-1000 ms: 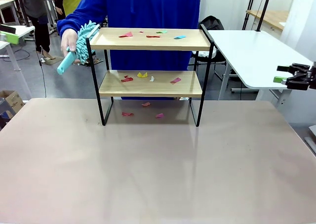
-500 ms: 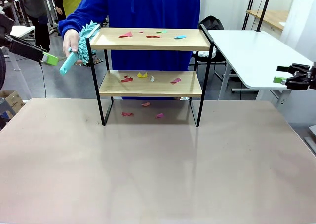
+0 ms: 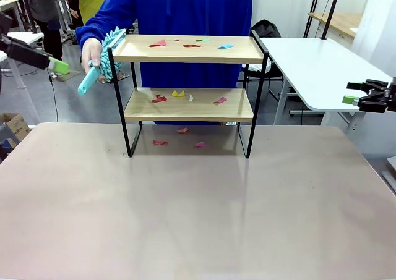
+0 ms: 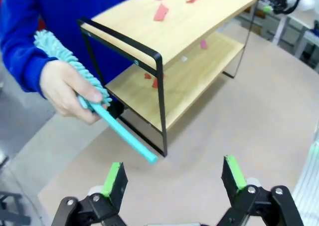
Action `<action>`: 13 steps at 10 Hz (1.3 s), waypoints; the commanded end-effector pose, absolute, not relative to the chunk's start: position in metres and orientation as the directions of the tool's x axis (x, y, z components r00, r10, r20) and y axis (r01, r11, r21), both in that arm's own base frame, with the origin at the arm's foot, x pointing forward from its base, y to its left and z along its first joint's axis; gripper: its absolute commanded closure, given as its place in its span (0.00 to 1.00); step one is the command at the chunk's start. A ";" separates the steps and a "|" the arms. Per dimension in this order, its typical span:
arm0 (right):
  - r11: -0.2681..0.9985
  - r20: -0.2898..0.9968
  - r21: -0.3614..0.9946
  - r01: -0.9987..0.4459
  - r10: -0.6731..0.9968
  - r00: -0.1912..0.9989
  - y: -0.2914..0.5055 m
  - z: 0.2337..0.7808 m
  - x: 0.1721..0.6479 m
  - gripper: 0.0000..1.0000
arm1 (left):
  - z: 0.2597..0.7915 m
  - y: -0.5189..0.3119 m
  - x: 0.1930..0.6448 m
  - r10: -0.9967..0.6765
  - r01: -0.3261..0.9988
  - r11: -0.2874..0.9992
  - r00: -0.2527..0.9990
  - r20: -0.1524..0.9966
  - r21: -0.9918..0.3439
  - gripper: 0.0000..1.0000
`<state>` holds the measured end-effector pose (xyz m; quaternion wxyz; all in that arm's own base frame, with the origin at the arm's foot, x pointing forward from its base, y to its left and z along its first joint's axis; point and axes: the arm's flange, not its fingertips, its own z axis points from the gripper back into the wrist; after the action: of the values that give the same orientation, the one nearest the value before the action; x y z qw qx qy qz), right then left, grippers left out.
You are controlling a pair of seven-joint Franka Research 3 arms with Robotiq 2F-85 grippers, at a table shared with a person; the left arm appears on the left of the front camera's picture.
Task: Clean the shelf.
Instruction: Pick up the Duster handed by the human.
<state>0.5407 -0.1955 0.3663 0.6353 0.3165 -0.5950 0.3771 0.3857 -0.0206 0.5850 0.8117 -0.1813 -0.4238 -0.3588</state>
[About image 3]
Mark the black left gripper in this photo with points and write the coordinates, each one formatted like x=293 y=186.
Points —
x=24 y=52

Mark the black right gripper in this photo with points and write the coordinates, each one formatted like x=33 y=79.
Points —
x=391 y=97

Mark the teal microfibre duster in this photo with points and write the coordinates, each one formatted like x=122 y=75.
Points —
x=88 y=83

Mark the person's right forearm blue sleeve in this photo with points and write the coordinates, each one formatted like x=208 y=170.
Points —
x=89 y=29

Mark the person's right hand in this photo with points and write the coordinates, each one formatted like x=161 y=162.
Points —
x=91 y=51

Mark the background person's hand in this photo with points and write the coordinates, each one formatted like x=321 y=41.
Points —
x=74 y=13

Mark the white desk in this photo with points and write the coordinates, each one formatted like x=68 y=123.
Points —
x=24 y=36

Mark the background person dark clothes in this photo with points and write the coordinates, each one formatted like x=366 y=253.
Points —
x=43 y=2

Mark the white side table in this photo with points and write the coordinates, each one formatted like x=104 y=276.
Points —
x=309 y=63

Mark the brown cardboard box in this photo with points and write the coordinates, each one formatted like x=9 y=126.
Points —
x=17 y=125

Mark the yellow plastic bag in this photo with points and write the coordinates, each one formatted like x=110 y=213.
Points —
x=92 y=2

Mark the wooden top table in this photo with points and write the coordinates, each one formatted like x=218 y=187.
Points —
x=343 y=22

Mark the light wooden desk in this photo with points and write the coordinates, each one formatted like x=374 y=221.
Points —
x=9 y=3

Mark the black stand pole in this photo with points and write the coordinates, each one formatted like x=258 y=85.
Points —
x=331 y=11

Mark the large red paper scrap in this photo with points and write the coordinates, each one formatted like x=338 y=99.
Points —
x=158 y=44

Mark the yellow paper scrap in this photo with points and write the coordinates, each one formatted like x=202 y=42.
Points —
x=176 y=93

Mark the black office chair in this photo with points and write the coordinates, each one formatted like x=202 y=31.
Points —
x=266 y=28

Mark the white paper scrap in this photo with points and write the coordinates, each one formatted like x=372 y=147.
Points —
x=190 y=99

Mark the person's blue hoodie torso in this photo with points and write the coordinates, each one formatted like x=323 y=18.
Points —
x=185 y=8

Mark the green paper scrap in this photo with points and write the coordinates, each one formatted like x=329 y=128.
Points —
x=203 y=39

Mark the pinkish red paper scrap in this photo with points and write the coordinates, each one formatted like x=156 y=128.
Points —
x=220 y=100

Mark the blue paper scrap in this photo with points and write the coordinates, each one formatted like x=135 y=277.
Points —
x=225 y=46

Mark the pink paper scrap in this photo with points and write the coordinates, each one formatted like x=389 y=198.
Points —
x=200 y=144

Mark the black frame wooden two-tier shelf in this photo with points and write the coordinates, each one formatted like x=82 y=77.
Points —
x=185 y=56

